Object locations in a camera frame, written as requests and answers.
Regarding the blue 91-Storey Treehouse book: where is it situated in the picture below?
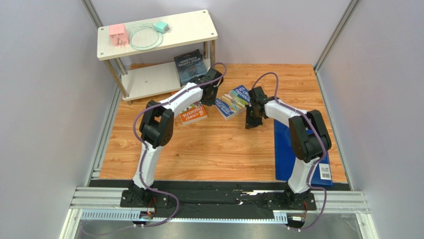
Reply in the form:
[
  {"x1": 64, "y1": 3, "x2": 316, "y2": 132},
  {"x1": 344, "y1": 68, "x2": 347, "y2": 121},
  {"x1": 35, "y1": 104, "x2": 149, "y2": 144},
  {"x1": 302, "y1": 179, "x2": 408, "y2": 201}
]
[{"x1": 215, "y1": 85, "x2": 250, "y2": 120}]

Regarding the orange 78-Storey Treehouse book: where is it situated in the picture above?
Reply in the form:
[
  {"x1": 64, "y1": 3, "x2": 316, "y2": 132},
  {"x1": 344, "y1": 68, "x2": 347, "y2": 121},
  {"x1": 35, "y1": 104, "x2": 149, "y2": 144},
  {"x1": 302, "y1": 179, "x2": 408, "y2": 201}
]
[{"x1": 174, "y1": 102, "x2": 208, "y2": 126}]

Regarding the Nineteen Eighty-Four book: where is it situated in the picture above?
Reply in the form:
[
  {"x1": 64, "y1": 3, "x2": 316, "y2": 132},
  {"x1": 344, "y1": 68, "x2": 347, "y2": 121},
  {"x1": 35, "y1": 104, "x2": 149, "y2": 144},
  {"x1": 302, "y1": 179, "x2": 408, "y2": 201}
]
[{"x1": 174, "y1": 49, "x2": 207, "y2": 87}]

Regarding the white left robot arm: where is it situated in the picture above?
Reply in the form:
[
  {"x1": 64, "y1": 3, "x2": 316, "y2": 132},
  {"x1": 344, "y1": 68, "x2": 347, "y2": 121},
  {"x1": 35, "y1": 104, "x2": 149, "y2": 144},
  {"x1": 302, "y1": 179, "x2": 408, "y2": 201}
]
[{"x1": 120, "y1": 68, "x2": 225, "y2": 208}]

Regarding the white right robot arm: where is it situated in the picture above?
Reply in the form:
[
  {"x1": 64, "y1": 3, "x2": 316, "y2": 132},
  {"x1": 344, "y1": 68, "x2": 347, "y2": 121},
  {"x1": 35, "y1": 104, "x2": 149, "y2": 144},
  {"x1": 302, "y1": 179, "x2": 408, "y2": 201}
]
[{"x1": 245, "y1": 87, "x2": 331, "y2": 209}]

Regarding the blue file folder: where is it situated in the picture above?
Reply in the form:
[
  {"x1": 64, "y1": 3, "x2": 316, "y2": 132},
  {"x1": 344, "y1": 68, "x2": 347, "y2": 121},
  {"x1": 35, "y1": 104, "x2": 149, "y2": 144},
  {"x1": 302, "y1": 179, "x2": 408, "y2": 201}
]
[{"x1": 274, "y1": 120, "x2": 333, "y2": 186}]

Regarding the white two-tier shelf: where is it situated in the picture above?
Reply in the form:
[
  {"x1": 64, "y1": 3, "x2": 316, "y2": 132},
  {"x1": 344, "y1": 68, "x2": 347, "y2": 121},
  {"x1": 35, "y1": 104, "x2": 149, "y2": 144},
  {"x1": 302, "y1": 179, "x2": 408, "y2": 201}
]
[{"x1": 97, "y1": 9, "x2": 218, "y2": 103}]

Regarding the mint green charger plug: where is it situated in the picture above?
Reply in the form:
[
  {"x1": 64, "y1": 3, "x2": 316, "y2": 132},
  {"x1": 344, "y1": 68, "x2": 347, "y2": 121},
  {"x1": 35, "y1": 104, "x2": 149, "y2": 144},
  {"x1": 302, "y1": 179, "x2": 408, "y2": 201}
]
[{"x1": 154, "y1": 21, "x2": 170, "y2": 34}]

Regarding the pink cube power adapter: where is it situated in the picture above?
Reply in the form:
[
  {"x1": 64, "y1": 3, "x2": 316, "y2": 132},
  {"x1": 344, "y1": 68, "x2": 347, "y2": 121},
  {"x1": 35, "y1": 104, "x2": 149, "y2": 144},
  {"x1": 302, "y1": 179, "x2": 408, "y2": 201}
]
[{"x1": 108, "y1": 23, "x2": 129, "y2": 47}]

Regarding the mint green charging cable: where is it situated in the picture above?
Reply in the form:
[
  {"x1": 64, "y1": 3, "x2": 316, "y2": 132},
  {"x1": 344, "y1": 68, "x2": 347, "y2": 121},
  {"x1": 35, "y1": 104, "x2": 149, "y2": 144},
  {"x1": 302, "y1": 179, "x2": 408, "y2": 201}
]
[{"x1": 126, "y1": 22, "x2": 164, "y2": 51}]

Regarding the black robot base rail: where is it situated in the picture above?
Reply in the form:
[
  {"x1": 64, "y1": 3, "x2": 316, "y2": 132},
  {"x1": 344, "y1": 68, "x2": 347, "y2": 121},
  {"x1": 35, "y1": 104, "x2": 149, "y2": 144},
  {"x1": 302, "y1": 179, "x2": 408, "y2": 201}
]
[{"x1": 120, "y1": 180, "x2": 317, "y2": 220}]

